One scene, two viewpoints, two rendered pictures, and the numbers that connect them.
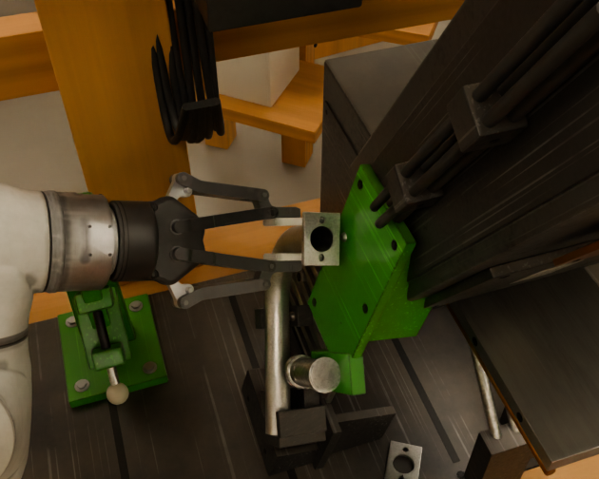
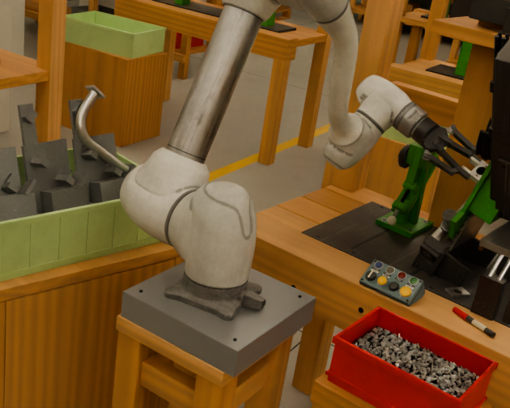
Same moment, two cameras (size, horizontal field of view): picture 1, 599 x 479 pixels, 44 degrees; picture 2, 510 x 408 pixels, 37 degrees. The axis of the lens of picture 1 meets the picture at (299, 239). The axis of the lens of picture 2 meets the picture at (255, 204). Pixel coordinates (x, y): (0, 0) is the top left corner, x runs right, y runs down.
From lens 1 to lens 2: 1.71 m
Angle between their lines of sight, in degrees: 49
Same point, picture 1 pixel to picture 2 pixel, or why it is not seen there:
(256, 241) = not seen: hidden behind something
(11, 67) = (449, 113)
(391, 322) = (481, 206)
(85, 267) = (406, 120)
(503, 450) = (486, 277)
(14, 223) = (400, 97)
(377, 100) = not seen: outside the picture
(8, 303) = (383, 113)
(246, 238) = not seen: hidden behind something
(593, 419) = (508, 245)
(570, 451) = (490, 241)
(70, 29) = (468, 97)
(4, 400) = (363, 129)
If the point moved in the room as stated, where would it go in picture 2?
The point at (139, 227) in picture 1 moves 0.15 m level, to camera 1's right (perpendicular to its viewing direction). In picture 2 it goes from (428, 123) to (468, 141)
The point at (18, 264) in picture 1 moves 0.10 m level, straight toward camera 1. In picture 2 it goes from (393, 106) to (381, 113)
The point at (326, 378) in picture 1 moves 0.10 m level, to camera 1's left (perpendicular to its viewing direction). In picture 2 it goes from (448, 215) to (422, 201)
